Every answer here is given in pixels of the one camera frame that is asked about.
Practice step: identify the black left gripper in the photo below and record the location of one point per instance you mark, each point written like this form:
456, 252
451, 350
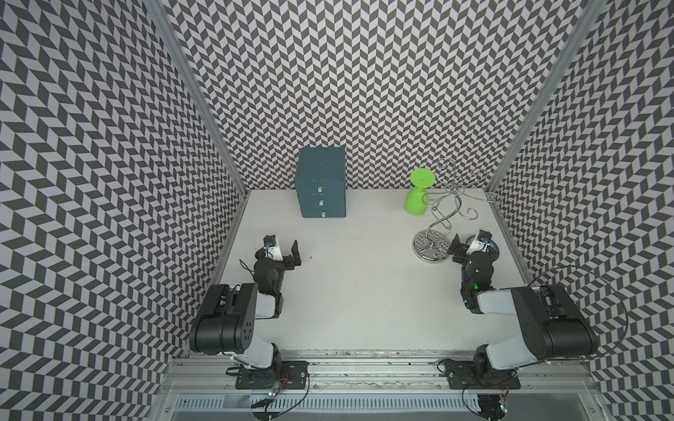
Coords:
296, 260

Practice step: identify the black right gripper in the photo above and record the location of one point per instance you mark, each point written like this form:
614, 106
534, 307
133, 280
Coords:
461, 249

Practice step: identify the dark teal drawer box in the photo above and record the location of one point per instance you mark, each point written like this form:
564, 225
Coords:
321, 182

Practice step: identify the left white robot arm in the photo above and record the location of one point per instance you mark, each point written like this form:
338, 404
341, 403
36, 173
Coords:
225, 324

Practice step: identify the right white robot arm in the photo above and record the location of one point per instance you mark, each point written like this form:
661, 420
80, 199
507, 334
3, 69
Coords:
551, 324

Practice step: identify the green plastic goblet cup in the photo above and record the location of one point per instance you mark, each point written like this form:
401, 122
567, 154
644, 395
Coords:
416, 201

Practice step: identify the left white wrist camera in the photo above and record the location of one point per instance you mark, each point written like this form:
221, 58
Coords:
271, 248

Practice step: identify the chrome wire hook stand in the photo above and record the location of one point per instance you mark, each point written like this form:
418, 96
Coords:
431, 244

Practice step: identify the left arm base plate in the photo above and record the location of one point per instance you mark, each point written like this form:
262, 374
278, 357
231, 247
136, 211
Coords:
293, 374

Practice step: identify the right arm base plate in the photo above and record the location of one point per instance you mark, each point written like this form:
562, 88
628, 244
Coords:
470, 375

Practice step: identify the aluminium front rail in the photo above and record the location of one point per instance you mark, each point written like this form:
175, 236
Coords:
363, 385

